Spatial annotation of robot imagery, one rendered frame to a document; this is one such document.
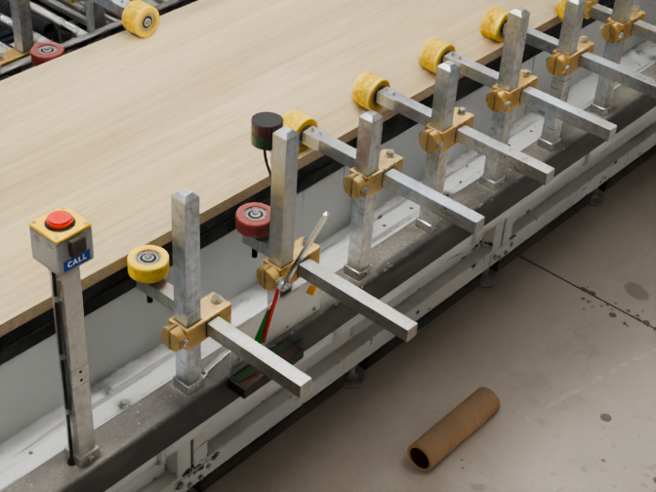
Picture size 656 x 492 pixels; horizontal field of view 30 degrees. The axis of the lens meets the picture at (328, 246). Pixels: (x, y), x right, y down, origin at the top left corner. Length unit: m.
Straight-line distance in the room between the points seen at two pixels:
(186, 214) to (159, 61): 0.97
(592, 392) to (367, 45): 1.17
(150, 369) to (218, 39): 0.96
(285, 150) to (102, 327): 0.53
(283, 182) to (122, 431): 0.55
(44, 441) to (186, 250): 0.51
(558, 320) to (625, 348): 0.21
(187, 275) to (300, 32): 1.13
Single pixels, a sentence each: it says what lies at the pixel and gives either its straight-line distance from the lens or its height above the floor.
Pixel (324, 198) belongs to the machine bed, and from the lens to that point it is 2.82.
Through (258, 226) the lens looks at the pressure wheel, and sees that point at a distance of 2.45.
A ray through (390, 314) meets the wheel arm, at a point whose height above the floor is 0.86.
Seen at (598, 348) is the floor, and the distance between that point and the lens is 3.68.
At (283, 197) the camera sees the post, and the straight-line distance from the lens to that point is 2.30.
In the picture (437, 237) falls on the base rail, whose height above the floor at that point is 0.69.
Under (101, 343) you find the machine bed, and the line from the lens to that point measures 2.48.
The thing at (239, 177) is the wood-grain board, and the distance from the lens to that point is 2.60.
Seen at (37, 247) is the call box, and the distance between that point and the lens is 1.95.
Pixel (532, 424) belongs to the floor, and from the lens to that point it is 3.40.
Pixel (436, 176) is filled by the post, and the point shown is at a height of 0.85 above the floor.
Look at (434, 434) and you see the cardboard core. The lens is 3.20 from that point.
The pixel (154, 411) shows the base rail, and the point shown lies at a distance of 2.35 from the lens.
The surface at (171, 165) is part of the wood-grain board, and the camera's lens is 2.63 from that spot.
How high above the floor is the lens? 2.36
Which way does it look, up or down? 37 degrees down
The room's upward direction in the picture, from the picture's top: 4 degrees clockwise
